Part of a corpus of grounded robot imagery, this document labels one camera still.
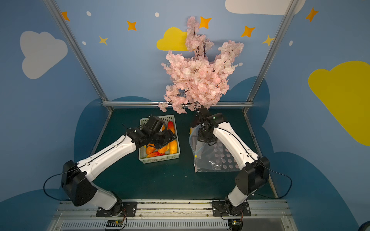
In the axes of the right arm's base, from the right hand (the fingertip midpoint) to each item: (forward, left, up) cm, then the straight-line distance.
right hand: (206, 138), depth 81 cm
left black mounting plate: (-36, +39, -18) cm, 56 cm away
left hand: (-2, +18, +2) cm, 18 cm away
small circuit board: (-42, +46, -21) cm, 66 cm away
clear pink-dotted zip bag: (-4, -17, -19) cm, 26 cm away
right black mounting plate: (-32, -8, -18) cm, 38 cm away
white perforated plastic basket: (-4, +40, -16) cm, 44 cm away
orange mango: (-3, +35, -12) cm, 37 cm away
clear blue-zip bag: (-6, -2, -11) cm, 13 cm away
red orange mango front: (-5, +31, -14) cm, 35 cm away
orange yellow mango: (+1, +20, -13) cm, 24 cm away
